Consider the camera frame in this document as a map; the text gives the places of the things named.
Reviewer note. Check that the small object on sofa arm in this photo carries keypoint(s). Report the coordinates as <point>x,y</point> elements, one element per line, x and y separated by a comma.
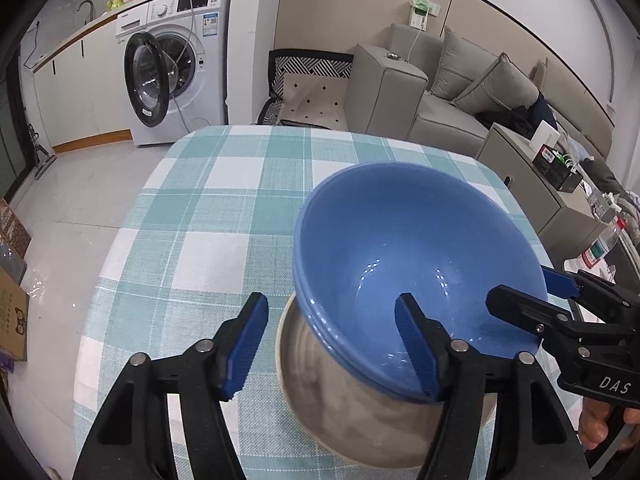
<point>393,56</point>

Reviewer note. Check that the kitchen faucet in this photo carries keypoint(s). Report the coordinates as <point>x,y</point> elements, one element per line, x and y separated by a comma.
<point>86,10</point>

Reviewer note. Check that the green white wall device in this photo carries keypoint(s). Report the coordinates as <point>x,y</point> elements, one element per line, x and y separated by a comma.
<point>422,12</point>

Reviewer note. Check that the grey side cabinet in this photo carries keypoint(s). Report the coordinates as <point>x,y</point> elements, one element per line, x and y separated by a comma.
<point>530,200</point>

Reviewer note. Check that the black white patterned cushion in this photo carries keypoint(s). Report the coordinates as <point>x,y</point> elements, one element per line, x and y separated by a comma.
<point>305,62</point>

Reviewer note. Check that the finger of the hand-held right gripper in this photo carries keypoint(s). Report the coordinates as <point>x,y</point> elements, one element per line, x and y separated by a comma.
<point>525,310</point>
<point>562,282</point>

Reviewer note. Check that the teal checked tablecloth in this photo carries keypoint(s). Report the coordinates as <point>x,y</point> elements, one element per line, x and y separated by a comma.
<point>200,240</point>

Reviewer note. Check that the white paper roll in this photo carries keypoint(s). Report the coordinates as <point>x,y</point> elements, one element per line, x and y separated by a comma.
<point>545,136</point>

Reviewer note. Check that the beige diamond print cushion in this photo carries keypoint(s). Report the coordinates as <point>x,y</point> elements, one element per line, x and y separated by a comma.
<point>320,100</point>

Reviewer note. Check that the floor mop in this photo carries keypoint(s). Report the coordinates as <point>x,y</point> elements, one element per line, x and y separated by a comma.
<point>42,160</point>

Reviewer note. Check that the dark glass door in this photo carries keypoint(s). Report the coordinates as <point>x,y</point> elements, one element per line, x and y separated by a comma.
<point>12,125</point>

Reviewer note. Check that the white kitchen counter cabinet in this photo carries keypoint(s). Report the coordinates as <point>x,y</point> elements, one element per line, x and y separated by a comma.
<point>85,90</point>

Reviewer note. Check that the grey sofa cushion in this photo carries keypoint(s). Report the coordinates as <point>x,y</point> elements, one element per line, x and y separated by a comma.
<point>500,87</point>
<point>462,65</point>

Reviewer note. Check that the white washing machine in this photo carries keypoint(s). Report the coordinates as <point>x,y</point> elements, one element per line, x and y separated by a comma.
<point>200,35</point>

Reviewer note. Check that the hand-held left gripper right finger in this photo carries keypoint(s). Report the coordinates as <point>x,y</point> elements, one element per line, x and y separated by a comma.
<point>415,350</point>

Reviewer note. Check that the dark jacket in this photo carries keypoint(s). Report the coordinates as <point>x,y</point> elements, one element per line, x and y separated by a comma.
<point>515,120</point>

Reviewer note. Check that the brown dotted board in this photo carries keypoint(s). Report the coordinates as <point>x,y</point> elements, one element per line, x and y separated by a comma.
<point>12,237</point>

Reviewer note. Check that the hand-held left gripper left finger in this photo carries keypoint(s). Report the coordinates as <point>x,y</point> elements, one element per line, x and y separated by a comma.
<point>245,355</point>

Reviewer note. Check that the clear water bottle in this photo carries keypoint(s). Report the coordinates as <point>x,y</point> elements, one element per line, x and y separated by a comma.
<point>600,247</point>

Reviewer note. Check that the cardboard box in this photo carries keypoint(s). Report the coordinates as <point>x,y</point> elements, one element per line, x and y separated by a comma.
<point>12,315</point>

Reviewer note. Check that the metal tissue box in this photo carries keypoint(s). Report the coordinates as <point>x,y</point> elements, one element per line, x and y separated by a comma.
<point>605,207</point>

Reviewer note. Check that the cream plate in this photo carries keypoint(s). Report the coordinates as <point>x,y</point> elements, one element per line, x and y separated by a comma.
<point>360,425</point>

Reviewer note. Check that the person's right hand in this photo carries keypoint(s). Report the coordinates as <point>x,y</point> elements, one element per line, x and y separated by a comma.
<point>597,422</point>

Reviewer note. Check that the grey sofa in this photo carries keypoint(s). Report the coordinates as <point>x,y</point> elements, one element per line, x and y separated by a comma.
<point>385,95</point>

